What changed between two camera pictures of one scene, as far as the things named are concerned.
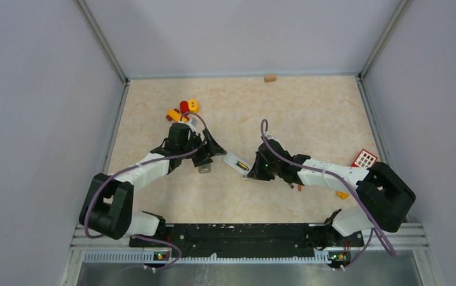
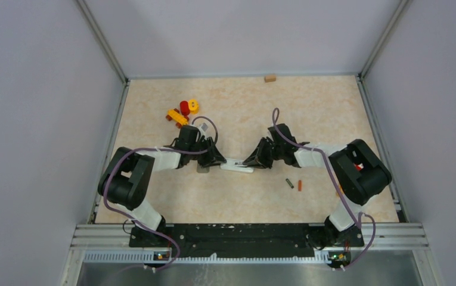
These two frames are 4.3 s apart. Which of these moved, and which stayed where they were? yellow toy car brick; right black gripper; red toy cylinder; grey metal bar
Moved: right black gripper
Stayed: yellow toy car brick; grey metal bar; red toy cylinder
